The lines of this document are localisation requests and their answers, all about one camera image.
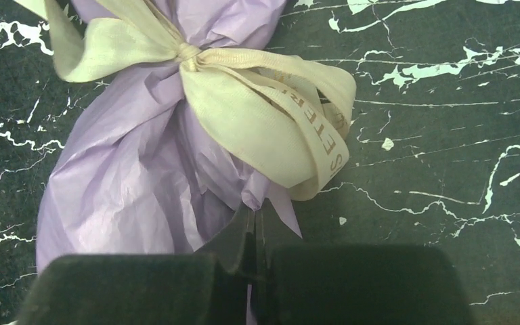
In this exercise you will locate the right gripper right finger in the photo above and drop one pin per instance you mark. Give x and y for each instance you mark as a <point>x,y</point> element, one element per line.
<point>301,283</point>

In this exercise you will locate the purple wrapping paper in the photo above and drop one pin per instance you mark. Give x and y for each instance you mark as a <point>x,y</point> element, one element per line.
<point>140,176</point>

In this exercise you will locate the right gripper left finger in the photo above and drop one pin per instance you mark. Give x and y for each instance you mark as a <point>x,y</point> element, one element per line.
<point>209,286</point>

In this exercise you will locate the cream ribbon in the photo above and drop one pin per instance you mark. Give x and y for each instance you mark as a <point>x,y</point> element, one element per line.
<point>284,116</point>

